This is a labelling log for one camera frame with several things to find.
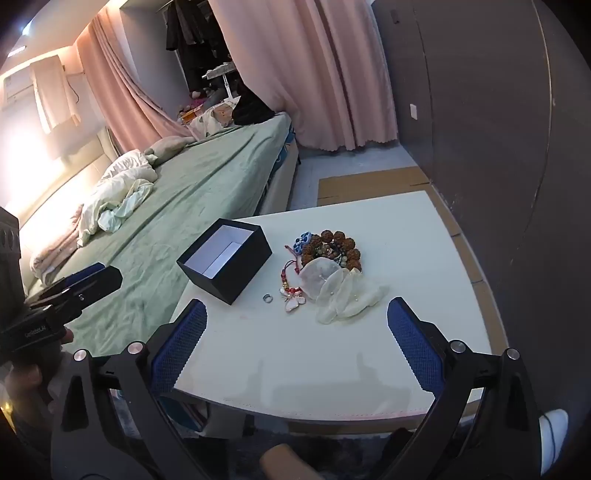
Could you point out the white crumpled duvet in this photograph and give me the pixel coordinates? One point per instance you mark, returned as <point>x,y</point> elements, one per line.
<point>120,177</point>

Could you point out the blue printed mattress cover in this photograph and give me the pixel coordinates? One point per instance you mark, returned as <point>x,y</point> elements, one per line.
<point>287,138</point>

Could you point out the bed with green sheet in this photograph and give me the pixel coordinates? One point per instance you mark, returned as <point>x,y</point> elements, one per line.
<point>194,184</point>

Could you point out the beige plush pillow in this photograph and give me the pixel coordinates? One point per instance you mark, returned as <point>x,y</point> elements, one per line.
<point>166,146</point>

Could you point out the black box white inside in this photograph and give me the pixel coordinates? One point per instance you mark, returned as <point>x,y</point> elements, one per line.
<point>240,277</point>

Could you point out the white wall socket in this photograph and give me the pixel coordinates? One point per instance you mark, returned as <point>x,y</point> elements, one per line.
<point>414,111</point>

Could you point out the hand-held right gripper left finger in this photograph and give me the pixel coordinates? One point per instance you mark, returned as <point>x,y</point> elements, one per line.
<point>180,341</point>

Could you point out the brown cardboard sheets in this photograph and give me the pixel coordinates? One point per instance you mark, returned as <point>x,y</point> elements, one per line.
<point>369,182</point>

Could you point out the narrow pink curtain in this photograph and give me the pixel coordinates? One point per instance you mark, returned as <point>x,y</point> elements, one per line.
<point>120,92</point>

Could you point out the white petal hair accessory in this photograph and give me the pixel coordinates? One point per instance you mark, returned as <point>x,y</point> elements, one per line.
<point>323,281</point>

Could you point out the wide pink curtain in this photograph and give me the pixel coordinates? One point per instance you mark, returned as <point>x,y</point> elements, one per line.
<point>300,69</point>

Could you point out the hanging black clothes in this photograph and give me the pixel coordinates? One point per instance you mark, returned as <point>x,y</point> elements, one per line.
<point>194,37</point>

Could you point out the white drying rack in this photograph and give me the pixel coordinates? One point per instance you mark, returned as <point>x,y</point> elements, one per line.
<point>219,73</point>

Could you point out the white air conditioner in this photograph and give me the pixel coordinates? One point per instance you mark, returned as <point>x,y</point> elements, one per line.
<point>18,90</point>

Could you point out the pale green cloth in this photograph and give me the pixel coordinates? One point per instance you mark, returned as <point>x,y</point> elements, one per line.
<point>124,205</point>

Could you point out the black bag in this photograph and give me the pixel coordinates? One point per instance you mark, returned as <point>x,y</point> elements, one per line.
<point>251,110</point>

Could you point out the blue knot ornament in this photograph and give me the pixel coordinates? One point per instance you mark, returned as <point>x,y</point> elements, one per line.
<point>304,237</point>

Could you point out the person's left hand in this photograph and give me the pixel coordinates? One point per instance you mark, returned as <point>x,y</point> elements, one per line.
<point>27,383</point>

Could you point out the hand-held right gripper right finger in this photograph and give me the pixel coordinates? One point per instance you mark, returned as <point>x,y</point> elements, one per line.
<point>411,341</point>

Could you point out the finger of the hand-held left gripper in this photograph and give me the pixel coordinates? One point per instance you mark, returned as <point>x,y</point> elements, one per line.
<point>85,272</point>
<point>99,284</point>

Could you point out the pink blanket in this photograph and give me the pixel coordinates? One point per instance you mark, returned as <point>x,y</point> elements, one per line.
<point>55,249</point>

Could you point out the cartoon print pillow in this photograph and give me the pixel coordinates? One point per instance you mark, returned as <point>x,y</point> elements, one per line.
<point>210,121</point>

